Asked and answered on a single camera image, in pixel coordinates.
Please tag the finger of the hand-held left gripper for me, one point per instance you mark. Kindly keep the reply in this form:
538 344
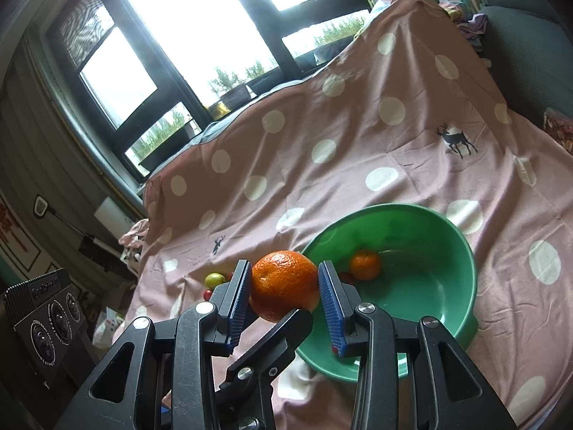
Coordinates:
268 349

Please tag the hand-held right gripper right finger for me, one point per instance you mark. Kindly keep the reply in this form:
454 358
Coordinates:
331 309

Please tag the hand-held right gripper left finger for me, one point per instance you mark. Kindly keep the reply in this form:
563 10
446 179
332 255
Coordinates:
239 304

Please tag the yellow-green oblong jujube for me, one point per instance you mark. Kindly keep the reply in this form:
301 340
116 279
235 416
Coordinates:
214 280

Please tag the large orange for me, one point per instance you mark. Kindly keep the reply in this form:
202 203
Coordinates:
284 282

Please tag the small orange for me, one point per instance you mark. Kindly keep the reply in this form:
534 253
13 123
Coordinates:
365 265

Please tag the green bowl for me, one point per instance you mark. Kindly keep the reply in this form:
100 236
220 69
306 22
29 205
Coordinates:
416 277

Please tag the black and white patterned cloth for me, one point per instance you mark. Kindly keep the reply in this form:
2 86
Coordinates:
130 260

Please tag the crumpled pink cloth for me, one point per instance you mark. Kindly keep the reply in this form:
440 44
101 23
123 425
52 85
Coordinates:
134 233

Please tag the printed paper bag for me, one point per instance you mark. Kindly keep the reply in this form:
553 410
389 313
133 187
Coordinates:
107 327

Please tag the dark flat object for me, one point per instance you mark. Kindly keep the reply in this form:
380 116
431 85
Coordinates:
98 248

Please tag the white box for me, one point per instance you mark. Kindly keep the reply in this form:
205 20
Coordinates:
114 215

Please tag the pink polka dot blanket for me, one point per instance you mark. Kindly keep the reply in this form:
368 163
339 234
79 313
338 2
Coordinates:
358 143

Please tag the black planter trough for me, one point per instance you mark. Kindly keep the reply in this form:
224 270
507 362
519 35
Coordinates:
165 152
335 51

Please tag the black speaker with dials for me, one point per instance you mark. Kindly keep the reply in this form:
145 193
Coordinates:
44 318

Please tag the brass pot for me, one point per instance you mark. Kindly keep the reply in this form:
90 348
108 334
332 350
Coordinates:
220 109

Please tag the black plant pot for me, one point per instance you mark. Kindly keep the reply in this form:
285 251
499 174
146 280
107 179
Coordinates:
236 96

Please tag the black framed window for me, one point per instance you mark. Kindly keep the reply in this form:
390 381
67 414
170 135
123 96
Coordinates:
264 27

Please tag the patterned snack packet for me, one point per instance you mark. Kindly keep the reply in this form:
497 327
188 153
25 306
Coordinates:
559 127

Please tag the pile of pastel clothes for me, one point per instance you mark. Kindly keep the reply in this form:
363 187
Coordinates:
461 18

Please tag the dark green sofa cushion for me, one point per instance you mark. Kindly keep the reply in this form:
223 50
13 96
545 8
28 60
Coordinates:
523 45

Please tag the white wall socket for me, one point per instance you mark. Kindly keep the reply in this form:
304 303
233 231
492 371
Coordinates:
40 207

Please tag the red wall poster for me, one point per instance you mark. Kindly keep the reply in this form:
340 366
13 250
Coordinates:
15 237

